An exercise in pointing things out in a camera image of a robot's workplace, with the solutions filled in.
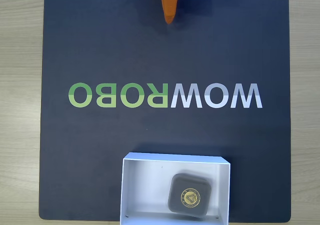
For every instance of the grey USB case gold emblem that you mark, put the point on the grey USB case gold emblem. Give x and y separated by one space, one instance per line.
177 187

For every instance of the dark mat with WOWROBO print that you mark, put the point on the dark mat with WOWROBO print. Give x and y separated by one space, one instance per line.
100 47

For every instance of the white cardboard box bin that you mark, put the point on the white cardboard box bin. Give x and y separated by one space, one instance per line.
140 185

